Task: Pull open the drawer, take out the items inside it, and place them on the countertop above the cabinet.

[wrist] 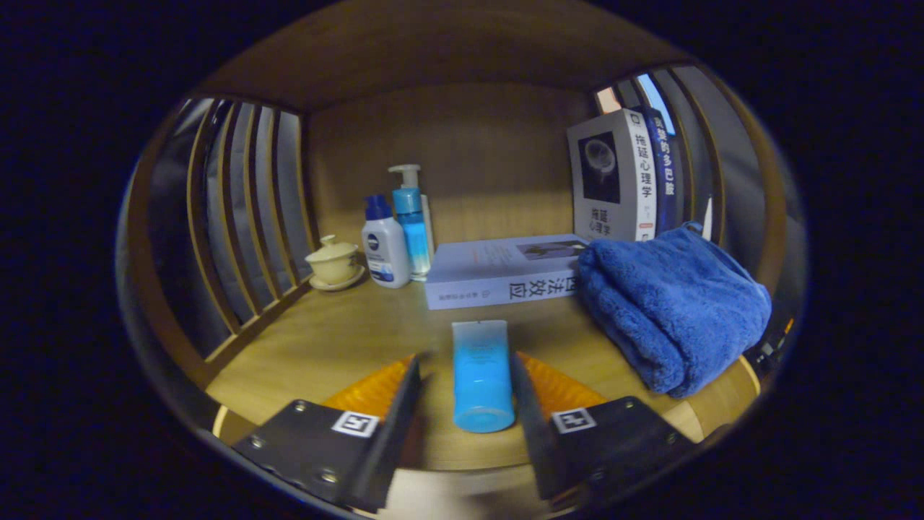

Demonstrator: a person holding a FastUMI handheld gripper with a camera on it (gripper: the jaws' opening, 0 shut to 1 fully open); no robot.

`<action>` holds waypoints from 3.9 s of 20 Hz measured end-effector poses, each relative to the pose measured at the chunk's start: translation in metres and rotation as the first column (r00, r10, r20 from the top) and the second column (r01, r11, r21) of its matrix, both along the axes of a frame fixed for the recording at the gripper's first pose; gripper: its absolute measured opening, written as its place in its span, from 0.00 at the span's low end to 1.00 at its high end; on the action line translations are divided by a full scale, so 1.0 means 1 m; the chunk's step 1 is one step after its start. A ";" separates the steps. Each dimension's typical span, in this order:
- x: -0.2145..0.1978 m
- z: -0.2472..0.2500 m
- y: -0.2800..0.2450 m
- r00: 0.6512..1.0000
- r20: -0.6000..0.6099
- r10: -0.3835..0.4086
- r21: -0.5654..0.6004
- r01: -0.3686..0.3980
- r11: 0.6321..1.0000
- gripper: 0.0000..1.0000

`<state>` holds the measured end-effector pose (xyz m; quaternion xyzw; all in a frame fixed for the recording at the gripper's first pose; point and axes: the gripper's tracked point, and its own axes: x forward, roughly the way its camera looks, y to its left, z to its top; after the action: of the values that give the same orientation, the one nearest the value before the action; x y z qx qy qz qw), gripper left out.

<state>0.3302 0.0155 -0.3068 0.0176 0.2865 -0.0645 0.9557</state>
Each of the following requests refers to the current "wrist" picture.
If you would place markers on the beige lidded tea cup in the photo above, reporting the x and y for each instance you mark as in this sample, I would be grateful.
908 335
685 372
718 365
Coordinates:
333 263

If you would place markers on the blue pump bottle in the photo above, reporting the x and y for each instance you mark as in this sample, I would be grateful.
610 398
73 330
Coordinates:
413 224

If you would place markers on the wooden cabinet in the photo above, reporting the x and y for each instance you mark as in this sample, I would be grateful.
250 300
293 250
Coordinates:
447 50

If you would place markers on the grey standing book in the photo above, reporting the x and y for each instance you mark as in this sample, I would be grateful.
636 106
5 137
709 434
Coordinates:
606 180

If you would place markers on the blue folded towel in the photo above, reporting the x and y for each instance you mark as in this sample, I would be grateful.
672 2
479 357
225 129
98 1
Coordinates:
671 303

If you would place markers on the wooden drawer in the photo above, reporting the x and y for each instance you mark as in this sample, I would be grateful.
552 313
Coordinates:
462 492

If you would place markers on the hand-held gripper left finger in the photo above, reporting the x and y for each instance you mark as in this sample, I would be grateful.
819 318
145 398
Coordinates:
397 433

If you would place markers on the wooden countertop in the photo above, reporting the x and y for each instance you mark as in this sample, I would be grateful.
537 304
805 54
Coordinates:
346 347

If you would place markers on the white lotion bottle blue cap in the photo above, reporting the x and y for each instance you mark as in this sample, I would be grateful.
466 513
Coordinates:
386 253

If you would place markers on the blue tube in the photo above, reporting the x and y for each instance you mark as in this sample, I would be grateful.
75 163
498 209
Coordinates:
482 375

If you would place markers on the dark blue standing book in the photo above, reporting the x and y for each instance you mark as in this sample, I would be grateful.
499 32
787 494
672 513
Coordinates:
665 173

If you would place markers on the white lying book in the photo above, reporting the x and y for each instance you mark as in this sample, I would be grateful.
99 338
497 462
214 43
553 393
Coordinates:
491 278

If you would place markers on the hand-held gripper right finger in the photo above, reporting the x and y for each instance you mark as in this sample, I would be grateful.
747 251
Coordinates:
530 426

